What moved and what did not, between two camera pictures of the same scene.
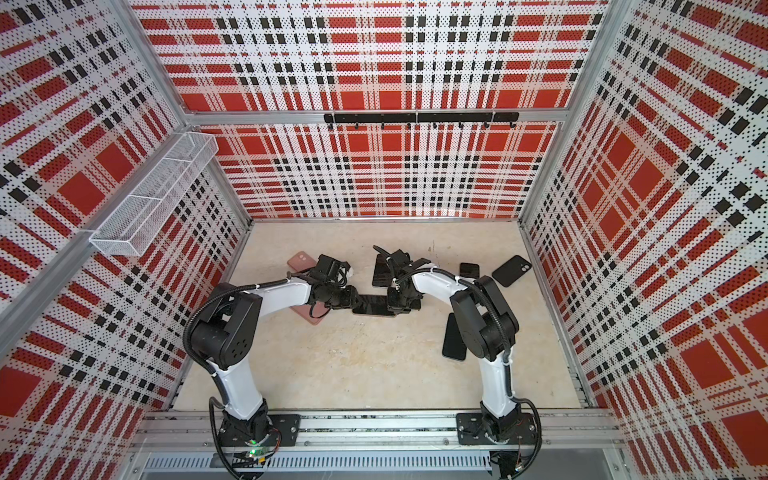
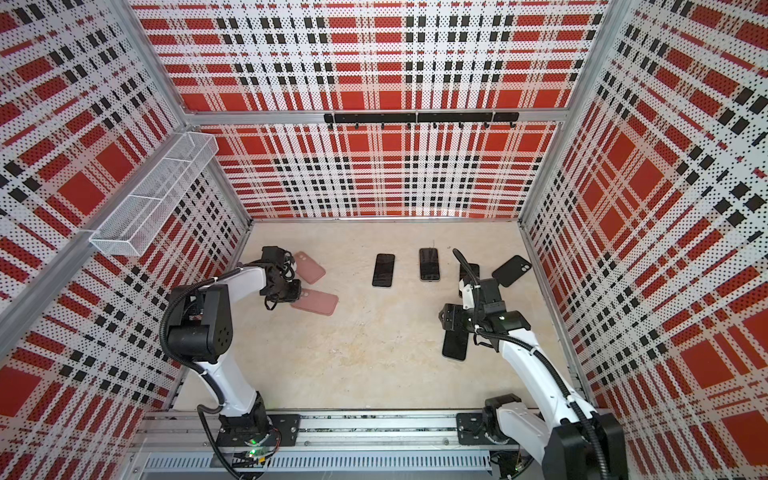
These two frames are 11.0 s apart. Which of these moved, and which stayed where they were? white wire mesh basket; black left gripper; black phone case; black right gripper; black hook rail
Moved: black right gripper; black left gripper
Stayed: black hook rail; white wire mesh basket; black phone case
